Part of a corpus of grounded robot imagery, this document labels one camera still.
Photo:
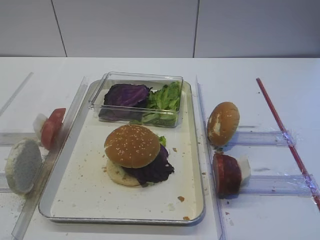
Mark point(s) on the purple cabbage on burger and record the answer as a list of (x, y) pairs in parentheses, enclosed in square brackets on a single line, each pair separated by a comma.
[(157, 171)]

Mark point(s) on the sesame top bun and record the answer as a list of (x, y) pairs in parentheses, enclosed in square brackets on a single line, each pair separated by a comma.
[(132, 146)]

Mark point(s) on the right rear clear track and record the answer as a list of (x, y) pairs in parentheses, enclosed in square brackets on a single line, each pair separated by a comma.
[(249, 135)]

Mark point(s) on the red meat slices stack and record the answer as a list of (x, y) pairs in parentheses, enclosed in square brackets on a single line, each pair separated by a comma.
[(227, 175)]

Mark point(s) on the green lettuce on burger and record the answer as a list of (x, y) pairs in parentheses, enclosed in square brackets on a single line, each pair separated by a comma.
[(162, 140)]

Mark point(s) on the plain brown bun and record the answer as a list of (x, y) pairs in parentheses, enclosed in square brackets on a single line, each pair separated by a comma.
[(222, 123)]

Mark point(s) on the right front clear track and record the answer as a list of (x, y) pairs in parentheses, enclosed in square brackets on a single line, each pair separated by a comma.
[(281, 185)]

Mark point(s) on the tomato slices stack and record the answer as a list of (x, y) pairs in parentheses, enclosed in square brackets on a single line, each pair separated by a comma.
[(51, 128)]

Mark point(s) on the left rear white pusher block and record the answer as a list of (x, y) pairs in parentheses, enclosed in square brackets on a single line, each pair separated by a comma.
[(38, 124)]

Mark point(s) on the clear plastic container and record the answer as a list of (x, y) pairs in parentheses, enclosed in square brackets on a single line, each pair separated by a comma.
[(134, 115)]

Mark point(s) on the bottom bun on tray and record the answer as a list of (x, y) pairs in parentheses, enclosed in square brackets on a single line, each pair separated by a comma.
[(118, 175)]

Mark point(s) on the left rear clear track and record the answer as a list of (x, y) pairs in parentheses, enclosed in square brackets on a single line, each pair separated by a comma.
[(11, 138)]

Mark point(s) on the metal serving tray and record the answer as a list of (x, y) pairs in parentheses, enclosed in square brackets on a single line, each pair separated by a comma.
[(80, 190)]

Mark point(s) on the white pusher block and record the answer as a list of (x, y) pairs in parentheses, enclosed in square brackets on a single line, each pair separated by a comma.
[(38, 124), (245, 168)]

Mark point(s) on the clear track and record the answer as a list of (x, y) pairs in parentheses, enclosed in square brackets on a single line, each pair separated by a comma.
[(281, 185), (11, 138), (249, 135)]

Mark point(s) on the right front white pusher block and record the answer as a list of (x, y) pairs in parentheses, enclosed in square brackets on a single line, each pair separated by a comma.
[(245, 168)]

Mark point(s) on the red plastic rail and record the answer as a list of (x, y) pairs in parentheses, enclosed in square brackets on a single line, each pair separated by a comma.
[(287, 132)]

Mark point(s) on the white bread bun slice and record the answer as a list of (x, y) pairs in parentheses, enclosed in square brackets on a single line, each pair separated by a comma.
[(22, 166)]

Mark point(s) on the green lettuce in container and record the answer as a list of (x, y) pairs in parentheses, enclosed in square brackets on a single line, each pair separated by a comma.
[(167, 98)]

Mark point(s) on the purple cabbage leaf in container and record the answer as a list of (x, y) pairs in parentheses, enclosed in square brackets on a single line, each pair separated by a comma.
[(127, 95)]

